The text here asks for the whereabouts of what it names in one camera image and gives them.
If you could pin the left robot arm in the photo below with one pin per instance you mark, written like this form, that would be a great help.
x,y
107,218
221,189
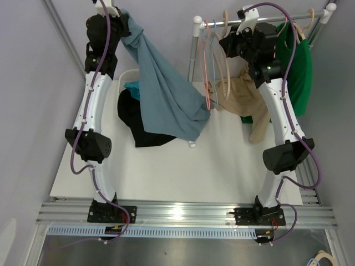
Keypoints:
x,y
90,148

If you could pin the teal t shirt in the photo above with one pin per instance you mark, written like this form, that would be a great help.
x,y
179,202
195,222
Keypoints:
x,y
133,88

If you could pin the beige hanger on floor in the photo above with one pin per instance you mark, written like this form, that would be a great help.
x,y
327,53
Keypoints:
x,y
320,256

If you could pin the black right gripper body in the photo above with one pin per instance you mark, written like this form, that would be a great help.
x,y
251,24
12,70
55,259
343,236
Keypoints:
x,y
239,45

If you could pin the grey wall corner profile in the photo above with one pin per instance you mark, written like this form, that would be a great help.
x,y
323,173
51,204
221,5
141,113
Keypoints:
x,y
63,34

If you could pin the light blue wire hanger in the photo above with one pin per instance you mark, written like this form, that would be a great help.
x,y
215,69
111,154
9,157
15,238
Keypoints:
x,y
211,65

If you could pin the white slotted cable duct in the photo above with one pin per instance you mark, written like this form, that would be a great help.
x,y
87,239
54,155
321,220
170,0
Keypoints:
x,y
153,232

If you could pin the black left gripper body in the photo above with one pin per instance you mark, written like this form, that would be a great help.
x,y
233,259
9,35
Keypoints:
x,y
117,29

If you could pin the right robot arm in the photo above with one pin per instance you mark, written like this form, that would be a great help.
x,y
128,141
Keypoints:
x,y
257,45

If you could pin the green t shirt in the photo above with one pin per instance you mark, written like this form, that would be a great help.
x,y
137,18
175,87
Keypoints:
x,y
299,79

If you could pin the black t shirt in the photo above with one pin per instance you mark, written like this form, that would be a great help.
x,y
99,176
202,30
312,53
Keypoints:
x,y
129,112

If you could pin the silver white clothes rack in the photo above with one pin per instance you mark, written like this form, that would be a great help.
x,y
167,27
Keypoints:
x,y
199,25

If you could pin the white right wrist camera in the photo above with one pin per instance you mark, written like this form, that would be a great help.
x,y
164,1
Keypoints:
x,y
249,16

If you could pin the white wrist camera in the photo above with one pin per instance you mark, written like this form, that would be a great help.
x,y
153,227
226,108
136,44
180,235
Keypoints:
x,y
249,16
106,7

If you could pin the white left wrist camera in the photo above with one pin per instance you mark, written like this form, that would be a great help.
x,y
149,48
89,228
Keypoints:
x,y
106,7

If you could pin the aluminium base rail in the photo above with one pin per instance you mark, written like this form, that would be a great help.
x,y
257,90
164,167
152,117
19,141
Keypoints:
x,y
176,214

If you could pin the beige t shirt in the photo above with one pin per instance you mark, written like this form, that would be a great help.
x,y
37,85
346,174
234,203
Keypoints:
x,y
245,101

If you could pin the grey blue t shirt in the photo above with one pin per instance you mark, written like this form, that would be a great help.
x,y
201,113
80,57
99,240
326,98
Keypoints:
x,y
170,105

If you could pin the white perforated plastic basket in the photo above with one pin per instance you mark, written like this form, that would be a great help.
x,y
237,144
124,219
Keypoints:
x,y
128,77

